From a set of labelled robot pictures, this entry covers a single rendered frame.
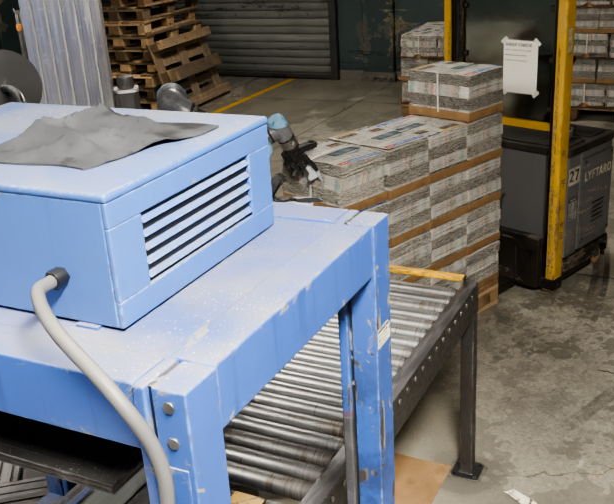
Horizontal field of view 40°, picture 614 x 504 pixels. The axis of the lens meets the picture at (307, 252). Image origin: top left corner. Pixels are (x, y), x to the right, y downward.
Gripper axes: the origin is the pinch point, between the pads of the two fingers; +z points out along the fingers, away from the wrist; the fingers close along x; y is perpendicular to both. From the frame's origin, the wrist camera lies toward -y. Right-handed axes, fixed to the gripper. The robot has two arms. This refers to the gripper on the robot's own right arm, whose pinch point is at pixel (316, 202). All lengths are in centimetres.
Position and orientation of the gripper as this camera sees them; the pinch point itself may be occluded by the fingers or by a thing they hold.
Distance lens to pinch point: 263.3
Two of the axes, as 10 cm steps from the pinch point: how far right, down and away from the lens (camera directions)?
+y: 0.2, 9.7, 2.5
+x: -2.5, 2.5, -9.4
